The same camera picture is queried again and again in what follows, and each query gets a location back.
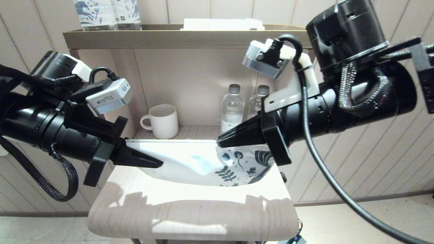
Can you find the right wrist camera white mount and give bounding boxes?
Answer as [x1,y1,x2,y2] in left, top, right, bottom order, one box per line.
[242,38,321,113]

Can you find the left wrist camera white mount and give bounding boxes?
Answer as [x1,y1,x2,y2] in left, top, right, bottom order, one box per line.
[71,56,133,115]

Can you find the clear plastic water bottle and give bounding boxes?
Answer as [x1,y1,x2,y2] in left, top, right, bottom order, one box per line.
[221,84,245,134]
[247,85,272,120]

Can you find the braided cable of right arm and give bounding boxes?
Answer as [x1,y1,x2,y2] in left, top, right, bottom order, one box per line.
[337,44,434,118]

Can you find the blue patterned packs on shelf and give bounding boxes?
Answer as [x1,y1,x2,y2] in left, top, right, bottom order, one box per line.
[74,0,117,28]

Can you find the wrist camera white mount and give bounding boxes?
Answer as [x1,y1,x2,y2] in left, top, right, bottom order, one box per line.
[242,38,321,113]
[71,56,133,115]

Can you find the light wooden shelf table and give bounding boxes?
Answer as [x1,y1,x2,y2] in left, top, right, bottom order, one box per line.
[63,24,324,244]

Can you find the braided cable of left arm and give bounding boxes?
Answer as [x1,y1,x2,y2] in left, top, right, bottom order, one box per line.
[0,136,79,202]

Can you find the white packet with blue print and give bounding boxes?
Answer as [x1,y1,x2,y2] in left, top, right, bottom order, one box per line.
[183,18,265,31]

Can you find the braided cable of arm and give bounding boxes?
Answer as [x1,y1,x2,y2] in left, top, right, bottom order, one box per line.
[0,136,79,202]
[337,44,434,118]

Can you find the white ribbed mug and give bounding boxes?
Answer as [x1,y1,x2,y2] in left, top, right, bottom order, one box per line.
[140,104,179,140]

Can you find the thick black camera cable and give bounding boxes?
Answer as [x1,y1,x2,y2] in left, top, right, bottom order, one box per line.
[268,34,434,244]

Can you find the white floral plastic pouch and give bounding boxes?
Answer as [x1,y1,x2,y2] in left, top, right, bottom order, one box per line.
[125,139,276,187]

